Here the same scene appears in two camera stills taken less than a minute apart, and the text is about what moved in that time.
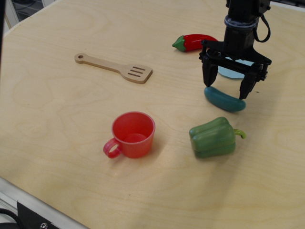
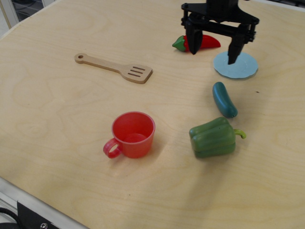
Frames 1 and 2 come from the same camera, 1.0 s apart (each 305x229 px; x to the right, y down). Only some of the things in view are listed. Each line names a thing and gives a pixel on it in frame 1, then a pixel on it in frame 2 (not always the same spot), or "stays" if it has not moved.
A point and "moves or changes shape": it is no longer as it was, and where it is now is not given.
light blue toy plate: (229, 73) stays
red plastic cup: (133, 132) stays
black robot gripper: (237, 51) to (223, 15)
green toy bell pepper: (216, 138) stays
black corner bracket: (29, 219) stays
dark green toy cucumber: (223, 100) moves or changes shape
